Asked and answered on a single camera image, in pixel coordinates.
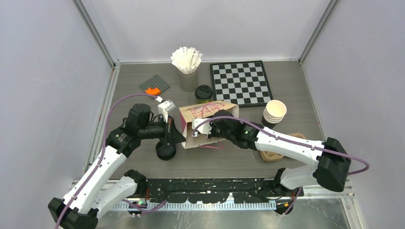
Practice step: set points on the black coffee cup lid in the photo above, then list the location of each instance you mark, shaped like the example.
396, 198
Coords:
203, 92

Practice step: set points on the aluminium frame rail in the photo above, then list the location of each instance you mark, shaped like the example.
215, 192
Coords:
279, 205

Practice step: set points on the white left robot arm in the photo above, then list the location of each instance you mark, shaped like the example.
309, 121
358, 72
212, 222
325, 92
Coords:
86, 203

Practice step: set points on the white wrapped straws bundle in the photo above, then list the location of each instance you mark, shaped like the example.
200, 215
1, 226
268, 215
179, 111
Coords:
186, 60

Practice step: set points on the grey lego baseplate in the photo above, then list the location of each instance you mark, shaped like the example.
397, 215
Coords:
155, 81

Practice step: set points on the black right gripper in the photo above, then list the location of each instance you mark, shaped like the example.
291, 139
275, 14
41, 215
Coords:
213, 133

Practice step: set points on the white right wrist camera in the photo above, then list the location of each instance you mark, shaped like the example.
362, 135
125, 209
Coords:
199, 128

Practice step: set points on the black white chessboard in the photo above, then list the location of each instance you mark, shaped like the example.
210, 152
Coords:
242, 83

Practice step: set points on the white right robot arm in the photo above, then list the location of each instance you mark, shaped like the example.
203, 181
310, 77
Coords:
325, 163

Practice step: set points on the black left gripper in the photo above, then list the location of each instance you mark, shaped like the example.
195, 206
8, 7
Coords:
171, 134

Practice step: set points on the orange plastic piece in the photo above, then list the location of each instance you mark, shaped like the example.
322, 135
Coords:
153, 91

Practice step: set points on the brown pulp cup carrier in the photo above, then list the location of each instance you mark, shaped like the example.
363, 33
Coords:
272, 156

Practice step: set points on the green paper cup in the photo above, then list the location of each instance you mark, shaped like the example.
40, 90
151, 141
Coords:
203, 101

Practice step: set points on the grey straw holder cup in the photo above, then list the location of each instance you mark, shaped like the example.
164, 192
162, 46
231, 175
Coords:
189, 82

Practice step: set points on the stack of black lids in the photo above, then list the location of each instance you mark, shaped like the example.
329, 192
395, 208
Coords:
164, 151

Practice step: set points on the paper gift bag pink handles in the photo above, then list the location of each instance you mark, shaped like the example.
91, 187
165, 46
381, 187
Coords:
193, 115

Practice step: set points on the stack of paper cups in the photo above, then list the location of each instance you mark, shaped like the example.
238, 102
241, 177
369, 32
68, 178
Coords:
273, 113

